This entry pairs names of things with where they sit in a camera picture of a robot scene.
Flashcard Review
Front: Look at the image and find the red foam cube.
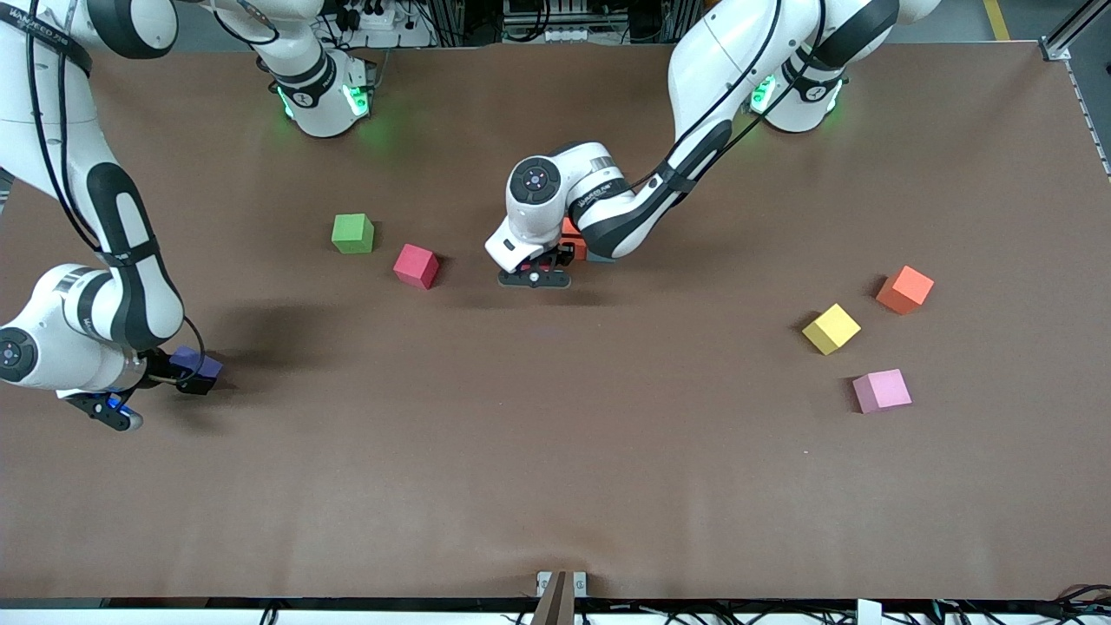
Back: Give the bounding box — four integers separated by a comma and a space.
392, 243, 441, 291
519, 246, 575, 274

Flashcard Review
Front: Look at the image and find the purple foam cube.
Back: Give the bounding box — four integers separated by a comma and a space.
169, 345, 224, 385

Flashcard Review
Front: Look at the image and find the yellow foam cube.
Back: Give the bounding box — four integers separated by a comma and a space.
801, 303, 863, 356

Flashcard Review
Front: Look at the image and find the green foam cube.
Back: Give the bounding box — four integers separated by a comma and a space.
331, 213, 376, 255

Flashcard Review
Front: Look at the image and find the white rack device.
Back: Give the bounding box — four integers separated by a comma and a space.
502, 0, 591, 44

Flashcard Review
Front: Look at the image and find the brown table cover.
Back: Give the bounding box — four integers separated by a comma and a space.
0, 42, 1111, 602

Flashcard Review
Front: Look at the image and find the white power strip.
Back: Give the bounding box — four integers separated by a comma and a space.
343, 4, 398, 32

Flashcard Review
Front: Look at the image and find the pink foam cube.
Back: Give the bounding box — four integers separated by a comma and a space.
851, 368, 913, 415

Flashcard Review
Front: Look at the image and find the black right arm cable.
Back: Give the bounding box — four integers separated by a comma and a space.
26, 0, 207, 383

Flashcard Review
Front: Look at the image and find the brown post with metal bracket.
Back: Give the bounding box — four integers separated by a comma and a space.
531, 570, 588, 625

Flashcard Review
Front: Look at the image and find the aluminium table side rail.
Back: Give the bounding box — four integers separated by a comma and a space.
1064, 59, 1111, 181

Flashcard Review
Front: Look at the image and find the aluminium frame profile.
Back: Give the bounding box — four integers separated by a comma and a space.
1040, 0, 1111, 62

